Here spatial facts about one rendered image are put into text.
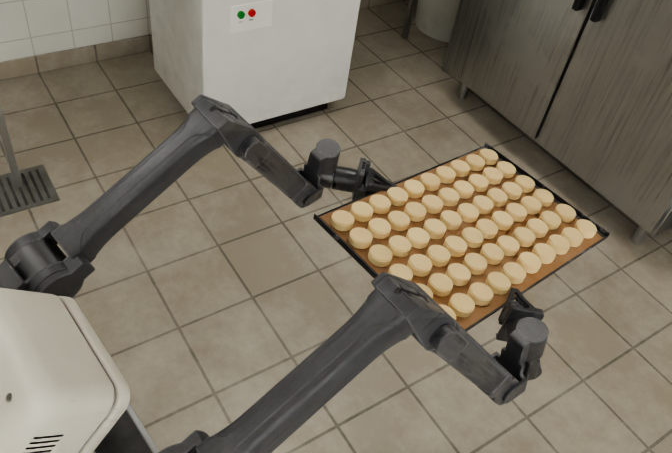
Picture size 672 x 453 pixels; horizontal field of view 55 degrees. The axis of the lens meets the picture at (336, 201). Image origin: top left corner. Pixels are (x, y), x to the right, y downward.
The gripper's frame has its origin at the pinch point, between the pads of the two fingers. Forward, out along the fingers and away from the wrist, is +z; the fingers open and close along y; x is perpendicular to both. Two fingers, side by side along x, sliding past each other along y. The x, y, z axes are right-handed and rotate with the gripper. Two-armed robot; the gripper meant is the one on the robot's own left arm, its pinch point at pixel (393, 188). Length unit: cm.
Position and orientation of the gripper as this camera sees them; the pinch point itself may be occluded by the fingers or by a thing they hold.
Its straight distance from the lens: 155.8
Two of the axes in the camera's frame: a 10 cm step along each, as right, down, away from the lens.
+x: -0.9, 6.5, -7.5
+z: 9.8, 1.9, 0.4
